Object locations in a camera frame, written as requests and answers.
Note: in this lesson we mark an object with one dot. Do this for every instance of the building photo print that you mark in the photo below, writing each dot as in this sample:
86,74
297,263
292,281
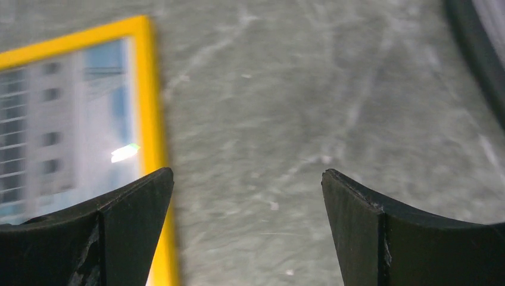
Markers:
68,130

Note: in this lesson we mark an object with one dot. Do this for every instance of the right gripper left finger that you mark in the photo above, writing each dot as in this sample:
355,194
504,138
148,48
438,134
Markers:
108,240

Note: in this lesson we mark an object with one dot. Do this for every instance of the yellow picture frame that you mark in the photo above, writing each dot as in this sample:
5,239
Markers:
163,270

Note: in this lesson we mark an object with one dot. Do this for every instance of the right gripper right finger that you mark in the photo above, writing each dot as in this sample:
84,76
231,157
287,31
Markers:
382,241

